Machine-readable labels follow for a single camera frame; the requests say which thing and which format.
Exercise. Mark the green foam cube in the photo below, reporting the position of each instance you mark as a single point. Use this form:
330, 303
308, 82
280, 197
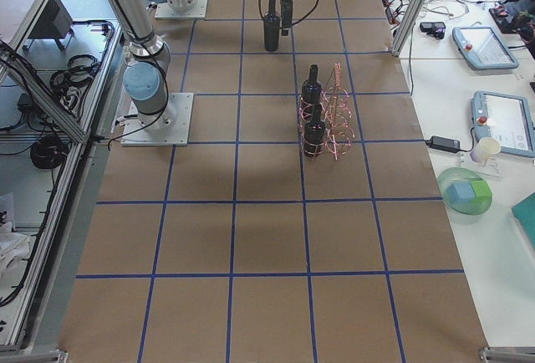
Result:
481, 190

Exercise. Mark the black bottle in basket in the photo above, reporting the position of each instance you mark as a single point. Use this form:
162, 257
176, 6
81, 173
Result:
314, 131
311, 88

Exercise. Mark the copper wire wine basket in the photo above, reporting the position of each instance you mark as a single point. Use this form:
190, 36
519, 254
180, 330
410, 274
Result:
336, 116

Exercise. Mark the brown paper table mat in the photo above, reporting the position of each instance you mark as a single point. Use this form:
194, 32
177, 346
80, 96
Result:
238, 248

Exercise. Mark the aluminium frame post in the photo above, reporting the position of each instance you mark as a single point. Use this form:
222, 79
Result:
406, 26

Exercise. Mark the teal folder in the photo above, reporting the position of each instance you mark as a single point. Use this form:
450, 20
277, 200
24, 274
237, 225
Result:
524, 212

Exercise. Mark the near teach pendant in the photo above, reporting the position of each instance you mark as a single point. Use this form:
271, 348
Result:
506, 119

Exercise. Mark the far teach pendant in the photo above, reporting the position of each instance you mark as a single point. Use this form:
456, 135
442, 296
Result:
483, 49

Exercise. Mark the grey control box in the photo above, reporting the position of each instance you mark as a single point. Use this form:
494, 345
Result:
53, 23

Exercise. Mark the green plastic bowl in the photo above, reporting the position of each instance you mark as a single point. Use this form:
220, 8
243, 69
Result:
450, 175

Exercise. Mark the far black bottle in basket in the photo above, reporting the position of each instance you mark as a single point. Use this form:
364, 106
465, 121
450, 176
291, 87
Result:
311, 88

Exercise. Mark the black power adapter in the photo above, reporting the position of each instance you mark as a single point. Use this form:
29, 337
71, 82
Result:
443, 144

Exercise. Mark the free black wine bottle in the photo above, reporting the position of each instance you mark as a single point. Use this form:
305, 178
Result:
271, 27

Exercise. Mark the near black bottle in basket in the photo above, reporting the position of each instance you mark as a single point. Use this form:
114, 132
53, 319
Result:
314, 131

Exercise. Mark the teach pendant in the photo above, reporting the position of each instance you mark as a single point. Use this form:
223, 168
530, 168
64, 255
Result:
483, 49
506, 119

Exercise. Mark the blue foam cube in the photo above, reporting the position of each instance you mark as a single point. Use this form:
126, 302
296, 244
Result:
459, 195

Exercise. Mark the small black device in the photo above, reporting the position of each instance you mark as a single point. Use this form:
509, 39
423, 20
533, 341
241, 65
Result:
434, 29

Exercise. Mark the white paper cup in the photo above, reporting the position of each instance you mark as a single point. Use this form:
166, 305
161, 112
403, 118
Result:
485, 148

